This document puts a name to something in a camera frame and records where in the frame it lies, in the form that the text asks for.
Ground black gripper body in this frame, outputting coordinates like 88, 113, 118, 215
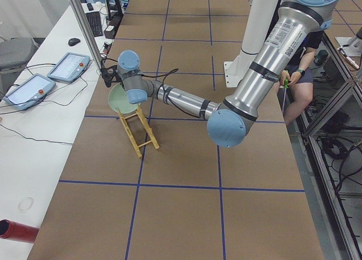
102, 65, 122, 87

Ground light green plate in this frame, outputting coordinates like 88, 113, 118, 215
108, 84, 137, 114

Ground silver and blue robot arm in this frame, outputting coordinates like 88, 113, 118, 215
101, 0, 339, 148

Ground teach pendant tablet far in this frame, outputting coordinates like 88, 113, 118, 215
47, 52, 91, 83

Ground teach pendant tablet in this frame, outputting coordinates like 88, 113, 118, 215
47, 52, 91, 83
3, 73, 55, 110

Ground wooden dish rack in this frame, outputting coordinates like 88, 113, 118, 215
118, 105, 160, 158

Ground black computer mouse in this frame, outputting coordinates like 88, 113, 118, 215
68, 38, 80, 46

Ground black keyboard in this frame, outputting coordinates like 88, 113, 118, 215
85, 11, 103, 37

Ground teach pendant tablet near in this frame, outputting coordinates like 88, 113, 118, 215
3, 73, 55, 110

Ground seated person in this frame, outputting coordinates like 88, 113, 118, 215
274, 31, 323, 125

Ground red cylinder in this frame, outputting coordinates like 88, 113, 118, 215
1, 219, 39, 243

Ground aluminium frame post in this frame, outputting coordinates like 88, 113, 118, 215
68, 0, 101, 71

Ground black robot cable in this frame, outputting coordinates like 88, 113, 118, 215
140, 68, 210, 120

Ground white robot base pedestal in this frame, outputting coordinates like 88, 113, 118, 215
224, 0, 281, 88

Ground metal frame rail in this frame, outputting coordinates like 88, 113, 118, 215
302, 36, 361, 259

